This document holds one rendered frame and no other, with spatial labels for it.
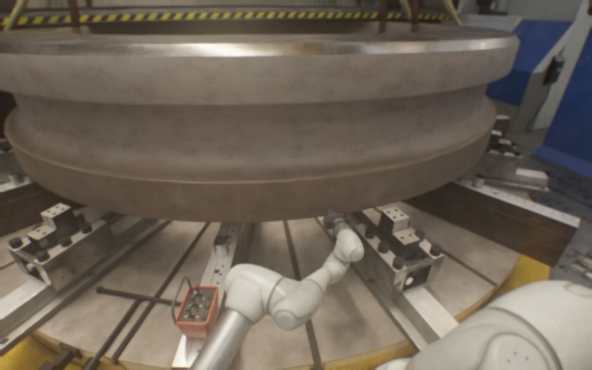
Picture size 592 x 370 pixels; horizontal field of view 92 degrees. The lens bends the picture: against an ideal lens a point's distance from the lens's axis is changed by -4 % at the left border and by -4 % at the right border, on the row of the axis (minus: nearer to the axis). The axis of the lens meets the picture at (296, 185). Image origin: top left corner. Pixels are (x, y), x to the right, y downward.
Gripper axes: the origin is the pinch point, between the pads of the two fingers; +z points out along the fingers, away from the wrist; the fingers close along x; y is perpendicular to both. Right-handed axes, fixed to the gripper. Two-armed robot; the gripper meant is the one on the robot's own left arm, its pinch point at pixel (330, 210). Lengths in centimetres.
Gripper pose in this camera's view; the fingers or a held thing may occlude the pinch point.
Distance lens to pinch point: 171.9
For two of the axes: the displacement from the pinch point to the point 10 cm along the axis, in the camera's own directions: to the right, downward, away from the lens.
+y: 0.1, -8.6, -5.1
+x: -9.7, 1.2, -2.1
